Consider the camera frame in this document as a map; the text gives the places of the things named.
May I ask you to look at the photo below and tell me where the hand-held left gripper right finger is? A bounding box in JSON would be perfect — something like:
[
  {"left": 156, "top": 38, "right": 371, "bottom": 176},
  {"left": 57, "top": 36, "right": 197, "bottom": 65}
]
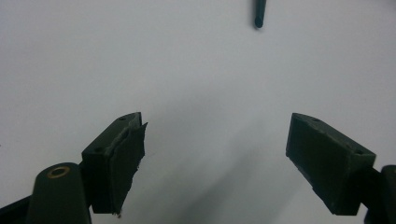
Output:
[{"left": 285, "top": 112, "right": 377, "bottom": 217}]

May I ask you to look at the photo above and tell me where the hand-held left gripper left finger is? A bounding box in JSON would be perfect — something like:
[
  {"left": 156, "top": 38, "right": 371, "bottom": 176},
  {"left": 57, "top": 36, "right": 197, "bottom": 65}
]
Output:
[{"left": 80, "top": 111, "right": 149, "bottom": 217}]

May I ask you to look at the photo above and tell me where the dark pen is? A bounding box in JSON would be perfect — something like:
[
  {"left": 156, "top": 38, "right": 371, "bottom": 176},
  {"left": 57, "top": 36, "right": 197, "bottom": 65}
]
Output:
[{"left": 253, "top": 0, "right": 268, "bottom": 30}]

